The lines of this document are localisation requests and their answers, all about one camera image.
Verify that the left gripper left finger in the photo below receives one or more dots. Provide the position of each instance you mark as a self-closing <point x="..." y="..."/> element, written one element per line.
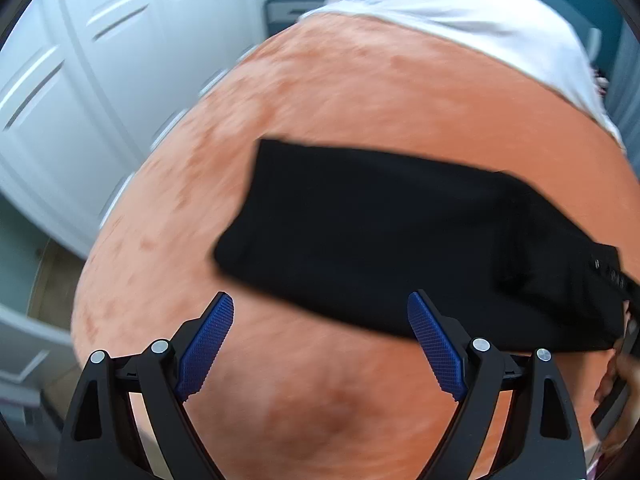
<point x="101" y="439"/>

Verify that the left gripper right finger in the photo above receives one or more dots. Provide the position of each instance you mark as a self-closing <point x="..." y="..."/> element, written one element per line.
<point x="541" y="437"/>

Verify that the black pants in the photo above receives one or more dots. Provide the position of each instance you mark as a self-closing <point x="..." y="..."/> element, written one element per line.
<point x="351" y="234"/>

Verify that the person's right hand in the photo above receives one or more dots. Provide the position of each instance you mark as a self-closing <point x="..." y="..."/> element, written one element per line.
<point x="608" y="412"/>

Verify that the orange velvet bed cover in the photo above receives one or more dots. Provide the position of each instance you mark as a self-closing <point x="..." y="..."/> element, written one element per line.
<point x="291" y="395"/>

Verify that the white panelled wardrobe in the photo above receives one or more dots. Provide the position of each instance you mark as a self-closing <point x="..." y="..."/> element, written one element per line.
<point x="89" y="88"/>

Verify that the white bed sheet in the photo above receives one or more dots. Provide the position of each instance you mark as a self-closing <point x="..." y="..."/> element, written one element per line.
<point x="527" y="35"/>

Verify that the grey bedside table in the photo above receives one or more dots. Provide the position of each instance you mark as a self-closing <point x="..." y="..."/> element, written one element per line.
<point x="281" y="14"/>

